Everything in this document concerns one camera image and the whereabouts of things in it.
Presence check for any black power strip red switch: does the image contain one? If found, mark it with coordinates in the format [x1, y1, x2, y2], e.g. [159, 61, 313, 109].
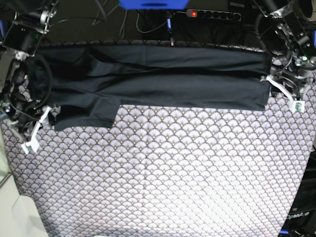
[186, 9, 242, 22]

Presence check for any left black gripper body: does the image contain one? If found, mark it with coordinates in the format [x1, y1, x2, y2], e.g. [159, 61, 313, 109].
[270, 66, 314, 100]

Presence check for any blue clamp far right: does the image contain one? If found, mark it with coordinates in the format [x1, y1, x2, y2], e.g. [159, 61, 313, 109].
[310, 30, 316, 55]

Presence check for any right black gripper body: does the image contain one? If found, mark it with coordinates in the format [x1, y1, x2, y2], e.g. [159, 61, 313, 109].
[9, 101, 60, 133]

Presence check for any blue clamp handle centre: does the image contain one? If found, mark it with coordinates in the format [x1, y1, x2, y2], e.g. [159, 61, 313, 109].
[166, 18, 172, 34]

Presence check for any blue box at top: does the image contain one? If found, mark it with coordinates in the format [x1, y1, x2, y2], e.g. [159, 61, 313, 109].
[119, 0, 189, 10]

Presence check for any grey cable loop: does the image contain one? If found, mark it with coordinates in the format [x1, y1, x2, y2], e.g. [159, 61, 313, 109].
[135, 9, 168, 34]

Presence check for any dark navy T-shirt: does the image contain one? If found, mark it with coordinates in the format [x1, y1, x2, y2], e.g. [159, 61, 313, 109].
[28, 45, 272, 131]

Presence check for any black OpenArm base box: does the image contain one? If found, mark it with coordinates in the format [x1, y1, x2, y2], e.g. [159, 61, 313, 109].
[278, 151, 316, 237]

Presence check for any white cabinet corner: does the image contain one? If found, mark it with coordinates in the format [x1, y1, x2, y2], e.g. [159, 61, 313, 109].
[0, 135, 48, 237]

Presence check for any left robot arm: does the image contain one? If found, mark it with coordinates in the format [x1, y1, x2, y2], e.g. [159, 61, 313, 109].
[254, 0, 316, 102]

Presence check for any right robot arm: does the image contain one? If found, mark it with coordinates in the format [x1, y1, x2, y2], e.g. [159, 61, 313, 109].
[0, 0, 59, 134]

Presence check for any fan-patterned grey tablecloth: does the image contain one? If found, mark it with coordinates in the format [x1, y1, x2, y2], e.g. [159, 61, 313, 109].
[2, 41, 316, 237]

